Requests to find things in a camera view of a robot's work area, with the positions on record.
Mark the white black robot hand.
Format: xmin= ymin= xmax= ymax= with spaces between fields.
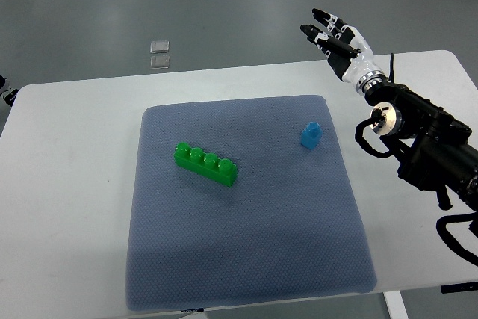
xmin=300 ymin=8 xmax=387 ymax=95

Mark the blue toy block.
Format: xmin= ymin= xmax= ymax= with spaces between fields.
xmin=300 ymin=122 xmax=323 ymax=150

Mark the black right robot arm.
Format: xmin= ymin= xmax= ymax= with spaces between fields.
xmin=355 ymin=81 xmax=477 ymax=264

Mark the green four-stud toy block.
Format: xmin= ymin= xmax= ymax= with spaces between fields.
xmin=173 ymin=142 xmax=238 ymax=187

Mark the left robot hand tip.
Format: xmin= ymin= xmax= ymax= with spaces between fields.
xmin=0 ymin=75 xmax=19 ymax=107

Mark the blue-grey fabric mat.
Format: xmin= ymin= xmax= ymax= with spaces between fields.
xmin=126 ymin=95 xmax=376 ymax=311

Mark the upper metal floor plate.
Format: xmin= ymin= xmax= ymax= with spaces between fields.
xmin=150 ymin=40 xmax=170 ymax=54

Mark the metal floor plate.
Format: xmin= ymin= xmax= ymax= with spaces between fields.
xmin=150 ymin=40 xmax=170 ymax=54
xmin=150 ymin=55 xmax=170 ymax=69

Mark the lower metal floor plate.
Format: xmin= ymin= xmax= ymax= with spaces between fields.
xmin=150 ymin=55 xmax=170 ymax=69

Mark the white table leg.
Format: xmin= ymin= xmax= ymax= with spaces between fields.
xmin=383 ymin=291 xmax=409 ymax=319

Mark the black table control panel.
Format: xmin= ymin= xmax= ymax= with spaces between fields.
xmin=441 ymin=282 xmax=478 ymax=294

